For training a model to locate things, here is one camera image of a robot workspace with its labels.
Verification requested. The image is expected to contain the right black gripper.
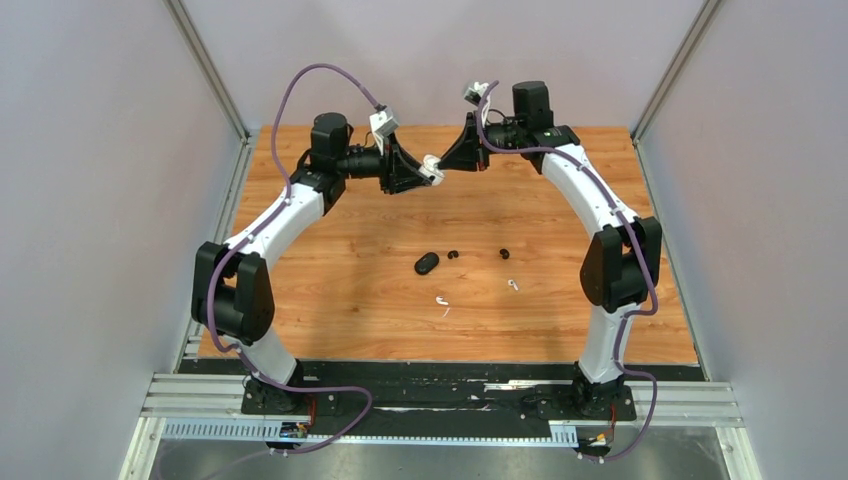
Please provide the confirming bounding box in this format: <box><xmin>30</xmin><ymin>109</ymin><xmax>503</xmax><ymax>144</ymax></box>
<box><xmin>438</xmin><ymin>110</ymin><xmax>525</xmax><ymax>172</ymax></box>

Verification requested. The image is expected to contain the black earbud charging case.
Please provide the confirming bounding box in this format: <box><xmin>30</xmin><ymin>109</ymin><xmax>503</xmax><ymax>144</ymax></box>
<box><xmin>413</xmin><ymin>252</ymin><xmax>440</xmax><ymax>275</ymax></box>

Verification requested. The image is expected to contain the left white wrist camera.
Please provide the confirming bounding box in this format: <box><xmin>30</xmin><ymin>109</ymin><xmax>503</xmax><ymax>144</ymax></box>
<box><xmin>369</xmin><ymin>106</ymin><xmax>399</xmax><ymax>153</ymax></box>

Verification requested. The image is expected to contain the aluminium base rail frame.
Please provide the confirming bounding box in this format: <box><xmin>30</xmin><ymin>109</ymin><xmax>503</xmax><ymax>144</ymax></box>
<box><xmin>120</xmin><ymin>359</ymin><xmax>761</xmax><ymax>479</ymax></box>

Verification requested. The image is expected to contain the aluminium corner post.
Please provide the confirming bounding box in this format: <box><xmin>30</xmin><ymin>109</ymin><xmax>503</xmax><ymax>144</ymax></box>
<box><xmin>163</xmin><ymin>0</ymin><xmax>251</xmax><ymax>144</ymax></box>
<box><xmin>630</xmin><ymin>0</ymin><xmax>724</xmax><ymax>146</ymax></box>

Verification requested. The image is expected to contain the white earbud charging case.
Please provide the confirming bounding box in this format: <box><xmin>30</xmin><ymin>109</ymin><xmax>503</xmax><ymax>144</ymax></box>
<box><xmin>418</xmin><ymin>154</ymin><xmax>445</xmax><ymax>186</ymax></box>

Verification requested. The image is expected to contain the right aluminium corner post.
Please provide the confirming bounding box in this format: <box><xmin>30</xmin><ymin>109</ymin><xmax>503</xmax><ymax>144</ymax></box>
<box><xmin>630</xmin><ymin>0</ymin><xmax>724</xmax><ymax>146</ymax></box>

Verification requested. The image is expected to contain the left aluminium corner post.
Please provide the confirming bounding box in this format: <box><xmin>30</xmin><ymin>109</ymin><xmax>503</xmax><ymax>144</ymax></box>
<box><xmin>163</xmin><ymin>0</ymin><xmax>251</xmax><ymax>144</ymax></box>

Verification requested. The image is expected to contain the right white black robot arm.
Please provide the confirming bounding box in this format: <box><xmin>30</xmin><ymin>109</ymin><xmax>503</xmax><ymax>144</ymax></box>
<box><xmin>438</xmin><ymin>81</ymin><xmax>662</xmax><ymax>419</ymax></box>

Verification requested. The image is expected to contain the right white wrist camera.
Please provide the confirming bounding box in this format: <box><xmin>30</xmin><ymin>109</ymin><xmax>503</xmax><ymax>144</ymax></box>
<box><xmin>463</xmin><ymin>81</ymin><xmax>498</xmax><ymax>127</ymax></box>

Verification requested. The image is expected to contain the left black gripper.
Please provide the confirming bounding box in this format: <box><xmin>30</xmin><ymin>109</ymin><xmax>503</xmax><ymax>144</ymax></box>
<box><xmin>335</xmin><ymin>132</ymin><xmax>430</xmax><ymax>195</ymax></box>

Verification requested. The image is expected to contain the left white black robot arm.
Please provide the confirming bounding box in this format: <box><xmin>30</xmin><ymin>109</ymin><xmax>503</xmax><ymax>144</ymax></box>
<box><xmin>190</xmin><ymin>109</ymin><xmax>444</xmax><ymax>413</ymax></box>

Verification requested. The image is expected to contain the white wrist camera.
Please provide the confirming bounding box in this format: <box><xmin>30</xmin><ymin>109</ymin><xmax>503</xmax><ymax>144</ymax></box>
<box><xmin>369</xmin><ymin>106</ymin><xmax>399</xmax><ymax>153</ymax></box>
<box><xmin>463</xmin><ymin>81</ymin><xmax>498</xmax><ymax>127</ymax></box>

